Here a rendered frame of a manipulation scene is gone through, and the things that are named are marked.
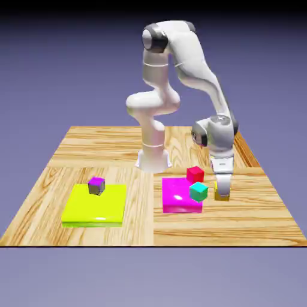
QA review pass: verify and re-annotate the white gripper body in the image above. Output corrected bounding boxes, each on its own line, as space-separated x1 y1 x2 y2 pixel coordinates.
210 156 234 195

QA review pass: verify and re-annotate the small yellow cube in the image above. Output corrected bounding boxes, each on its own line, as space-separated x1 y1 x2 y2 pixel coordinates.
213 181 230 201

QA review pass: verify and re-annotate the small teal cube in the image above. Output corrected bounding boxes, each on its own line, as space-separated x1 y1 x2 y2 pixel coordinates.
189 181 209 203

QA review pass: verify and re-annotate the small red cube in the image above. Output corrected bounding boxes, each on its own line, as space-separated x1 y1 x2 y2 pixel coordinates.
186 165 205 185

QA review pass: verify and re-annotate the small purple cube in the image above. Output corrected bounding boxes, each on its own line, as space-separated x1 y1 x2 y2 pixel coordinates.
88 176 106 196

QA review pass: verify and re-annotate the large magenta box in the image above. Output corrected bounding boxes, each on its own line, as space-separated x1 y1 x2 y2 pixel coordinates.
161 177 203 214

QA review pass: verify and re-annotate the large yellow box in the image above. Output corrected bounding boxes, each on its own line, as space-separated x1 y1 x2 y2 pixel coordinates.
61 183 127 228

